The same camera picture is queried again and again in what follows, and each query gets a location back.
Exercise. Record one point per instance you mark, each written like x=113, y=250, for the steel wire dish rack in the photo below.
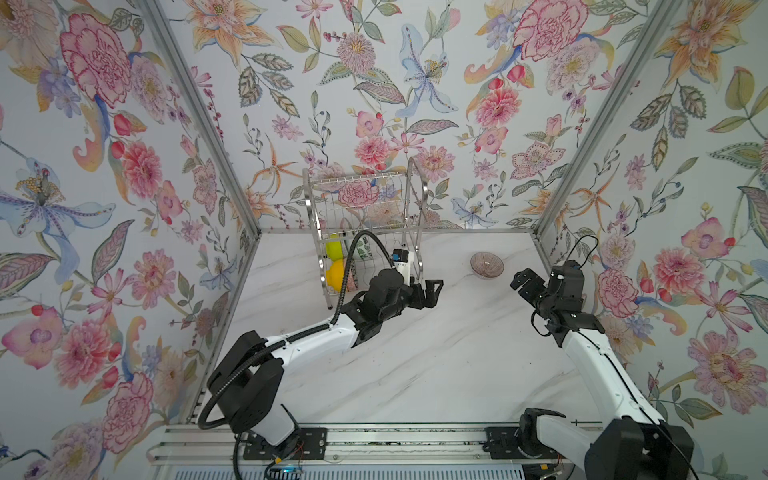
x=389, y=204

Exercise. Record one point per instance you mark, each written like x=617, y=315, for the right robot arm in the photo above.
x=635, y=441

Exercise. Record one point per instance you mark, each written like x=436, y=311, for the lime green bowl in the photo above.
x=335, y=248

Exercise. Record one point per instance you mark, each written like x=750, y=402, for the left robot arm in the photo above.
x=246, y=384

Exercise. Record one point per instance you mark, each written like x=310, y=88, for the yellow bowl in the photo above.
x=335, y=275

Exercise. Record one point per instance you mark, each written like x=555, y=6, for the black white floral bowl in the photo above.
x=352, y=283

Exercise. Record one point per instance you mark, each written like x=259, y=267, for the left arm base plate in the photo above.
x=305, y=444

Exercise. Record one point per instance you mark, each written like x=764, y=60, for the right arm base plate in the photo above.
x=507, y=443

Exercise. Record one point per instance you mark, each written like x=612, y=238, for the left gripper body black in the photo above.
x=404, y=299

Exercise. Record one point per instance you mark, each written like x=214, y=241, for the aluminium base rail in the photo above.
x=360, y=443

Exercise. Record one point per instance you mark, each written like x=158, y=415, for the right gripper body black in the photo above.
x=544, y=306

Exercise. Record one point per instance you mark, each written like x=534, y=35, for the pink striped bowl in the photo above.
x=487, y=265

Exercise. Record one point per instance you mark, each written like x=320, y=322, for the green leaf pattern bowl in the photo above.
x=363, y=250

